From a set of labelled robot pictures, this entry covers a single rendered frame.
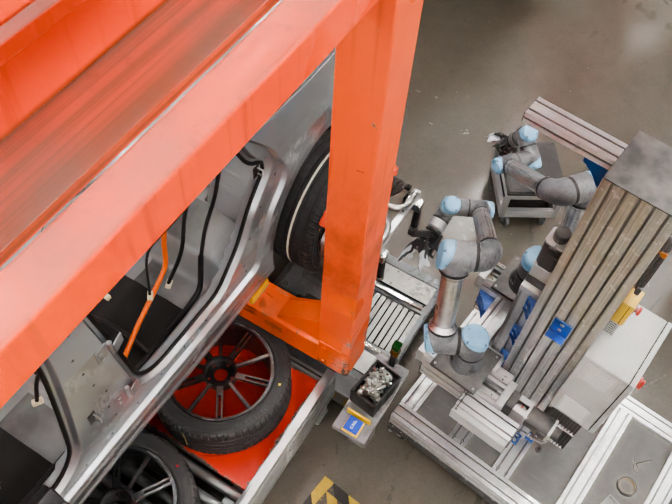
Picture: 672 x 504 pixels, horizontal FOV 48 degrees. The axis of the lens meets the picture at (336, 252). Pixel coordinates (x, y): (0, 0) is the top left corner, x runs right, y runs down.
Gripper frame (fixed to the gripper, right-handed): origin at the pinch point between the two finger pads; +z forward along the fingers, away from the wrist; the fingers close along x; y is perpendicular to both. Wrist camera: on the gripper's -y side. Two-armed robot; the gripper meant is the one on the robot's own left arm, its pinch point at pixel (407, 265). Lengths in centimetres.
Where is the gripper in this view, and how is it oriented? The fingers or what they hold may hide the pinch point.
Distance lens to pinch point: 324.4
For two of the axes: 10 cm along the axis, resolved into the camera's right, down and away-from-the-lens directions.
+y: 6.4, 4.9, 5.9
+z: -5.4, 8.3, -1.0
